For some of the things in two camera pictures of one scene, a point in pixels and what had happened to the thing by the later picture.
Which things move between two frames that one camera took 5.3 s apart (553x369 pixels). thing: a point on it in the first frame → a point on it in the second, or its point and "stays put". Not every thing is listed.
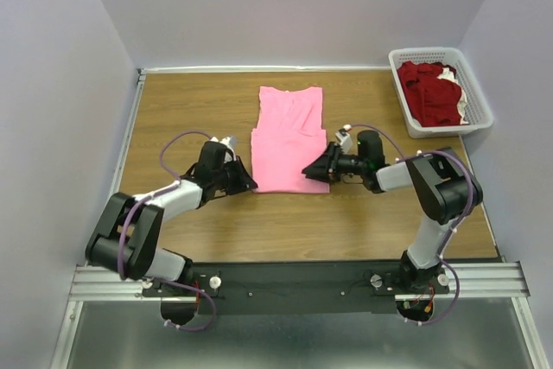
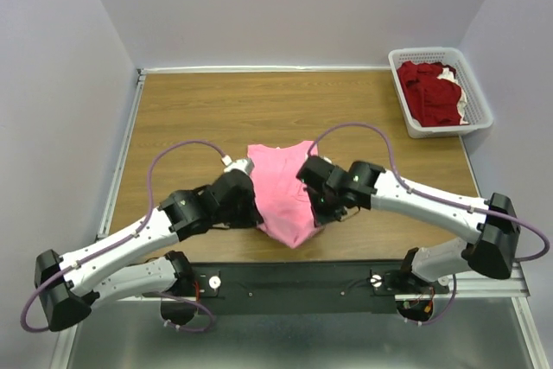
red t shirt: (432, 101) stays put
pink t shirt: (289, 136) → (282, 200)
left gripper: (244, 181) → (253, 216)
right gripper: (325, 168) → (320, 216)
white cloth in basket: (461, 105) stays put
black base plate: (294, 287) stays put
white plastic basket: (479, 112) stays put
